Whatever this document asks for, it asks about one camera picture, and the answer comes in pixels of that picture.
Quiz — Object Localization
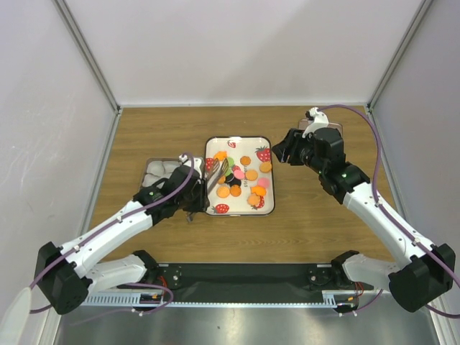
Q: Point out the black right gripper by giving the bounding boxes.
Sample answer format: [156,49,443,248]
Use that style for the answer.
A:
[271,128,326,175]

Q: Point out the metal serving tongs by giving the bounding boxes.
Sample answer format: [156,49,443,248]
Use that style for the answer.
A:
[186,159,228,223]

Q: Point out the pink sandwich cookie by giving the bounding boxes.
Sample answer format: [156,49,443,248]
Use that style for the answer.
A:
[233,170,245,180]

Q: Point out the orange fish cookie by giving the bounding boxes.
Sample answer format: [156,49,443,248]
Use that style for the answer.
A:
[213,151,228,162]
[251,185,267,196]

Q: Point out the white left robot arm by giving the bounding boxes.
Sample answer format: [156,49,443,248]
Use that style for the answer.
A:
[32,165,208,315]

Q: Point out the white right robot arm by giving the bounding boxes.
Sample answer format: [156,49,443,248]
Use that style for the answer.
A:
[272,128,456,313]

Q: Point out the round biscuit lower left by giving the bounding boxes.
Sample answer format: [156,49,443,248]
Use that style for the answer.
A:
[216,185,230,198]

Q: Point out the gold tin lid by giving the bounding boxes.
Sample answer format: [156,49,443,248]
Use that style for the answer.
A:
[298,118,343,139]

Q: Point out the orange chocolate chip cookie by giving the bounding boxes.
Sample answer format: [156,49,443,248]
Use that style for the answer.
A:
[230,185,242,197]

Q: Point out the black sandwich cookie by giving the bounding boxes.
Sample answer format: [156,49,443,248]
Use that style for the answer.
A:
[229,179,242,194]

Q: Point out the gold cookie tin box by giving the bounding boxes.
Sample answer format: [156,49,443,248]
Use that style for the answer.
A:
[139,158,204,189]

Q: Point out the white strawberry tray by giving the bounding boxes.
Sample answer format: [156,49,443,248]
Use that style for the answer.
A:
[205,136,275,216]

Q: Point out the orange flower cookie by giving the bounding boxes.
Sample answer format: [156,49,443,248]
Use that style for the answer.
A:
[247,194,260,206]

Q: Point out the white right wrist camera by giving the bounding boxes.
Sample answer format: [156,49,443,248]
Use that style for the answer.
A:
[302,107,329,138]

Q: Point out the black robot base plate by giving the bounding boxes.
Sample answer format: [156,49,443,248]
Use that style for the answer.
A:
[140,263,365,295]

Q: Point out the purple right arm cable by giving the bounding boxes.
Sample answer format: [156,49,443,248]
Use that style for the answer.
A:
[319,103,460,319]

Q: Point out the white cable duct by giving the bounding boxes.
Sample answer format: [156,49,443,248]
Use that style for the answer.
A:
[82,289,358,308]

